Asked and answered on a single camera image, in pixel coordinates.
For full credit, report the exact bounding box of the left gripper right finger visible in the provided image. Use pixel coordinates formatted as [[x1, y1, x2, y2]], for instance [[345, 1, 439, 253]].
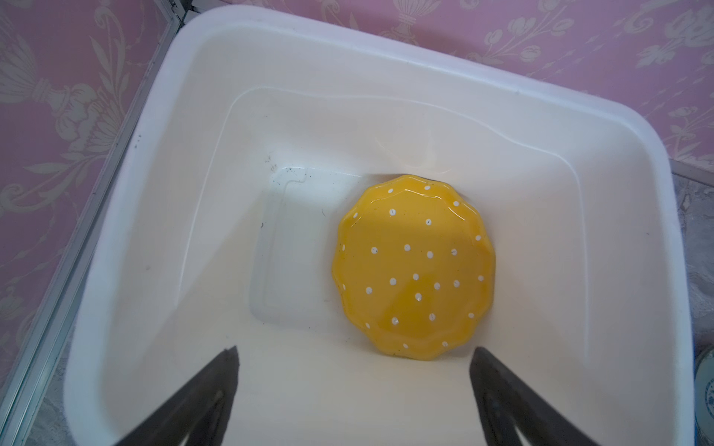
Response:
[[470, 347, 595, 445]]

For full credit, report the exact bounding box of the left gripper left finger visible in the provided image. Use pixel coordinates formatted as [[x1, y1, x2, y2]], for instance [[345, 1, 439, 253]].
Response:
[[118, 347, 240, 445]]

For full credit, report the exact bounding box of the yellow polka dot plate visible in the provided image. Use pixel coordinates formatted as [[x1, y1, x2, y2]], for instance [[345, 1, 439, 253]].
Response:
[[332, 175, 496, 361]]

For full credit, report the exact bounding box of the white plastic bin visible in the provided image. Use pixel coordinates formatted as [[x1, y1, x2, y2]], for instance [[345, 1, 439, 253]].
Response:
[[64, 6, 695, 445]]

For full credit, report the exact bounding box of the small blue patterned plate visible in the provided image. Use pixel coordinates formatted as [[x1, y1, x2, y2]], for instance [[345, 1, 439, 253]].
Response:
[[695, 346, 714, 446]]

